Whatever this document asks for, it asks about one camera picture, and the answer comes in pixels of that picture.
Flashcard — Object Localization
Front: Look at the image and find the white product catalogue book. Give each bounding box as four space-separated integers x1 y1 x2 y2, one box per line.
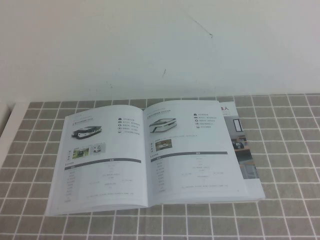
44 96 266 217

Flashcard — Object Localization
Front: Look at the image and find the grey white-checked tablecloth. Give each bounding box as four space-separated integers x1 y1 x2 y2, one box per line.
0 92 320 240

